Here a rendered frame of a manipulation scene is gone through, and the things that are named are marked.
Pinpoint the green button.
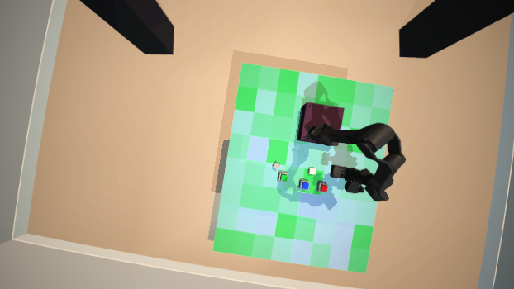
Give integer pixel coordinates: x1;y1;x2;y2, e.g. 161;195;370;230
278;172;288;182

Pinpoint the red button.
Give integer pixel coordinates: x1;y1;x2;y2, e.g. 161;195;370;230
317;182;328;193

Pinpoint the blue button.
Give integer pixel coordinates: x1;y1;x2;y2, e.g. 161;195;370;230
299;180;310;191

